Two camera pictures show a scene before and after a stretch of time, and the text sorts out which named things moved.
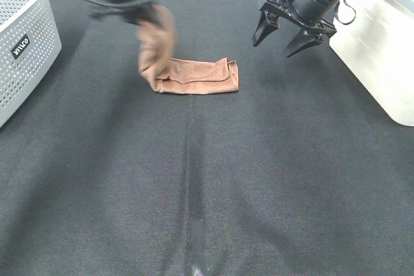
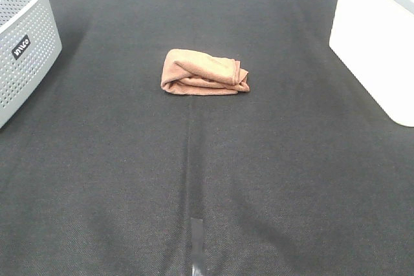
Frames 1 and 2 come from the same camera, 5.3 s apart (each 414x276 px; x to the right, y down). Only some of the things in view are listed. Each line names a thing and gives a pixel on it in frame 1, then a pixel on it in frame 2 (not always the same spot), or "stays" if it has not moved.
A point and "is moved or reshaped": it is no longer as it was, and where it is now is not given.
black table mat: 299,173 stays
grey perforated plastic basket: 30,35 stays
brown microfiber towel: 156,44 is moved or reshaped
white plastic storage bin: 374,39 stays
